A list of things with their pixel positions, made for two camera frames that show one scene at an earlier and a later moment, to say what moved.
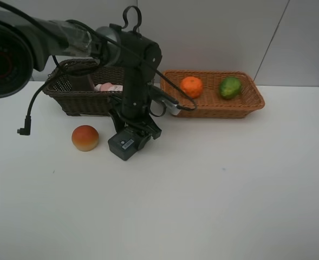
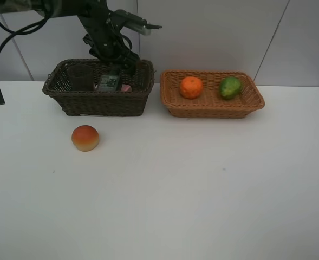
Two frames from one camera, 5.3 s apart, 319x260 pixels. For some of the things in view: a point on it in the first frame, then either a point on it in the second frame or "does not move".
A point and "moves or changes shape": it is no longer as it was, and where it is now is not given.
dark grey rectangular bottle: x=124 y=143 → x=108 y=83
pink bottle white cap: x=108 y=86 moves or changes shape
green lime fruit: x=230 y=88 does not move
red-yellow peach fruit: x=85 y=137 does not move
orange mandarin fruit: x=191 y=86 does not move
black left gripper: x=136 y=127 → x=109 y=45
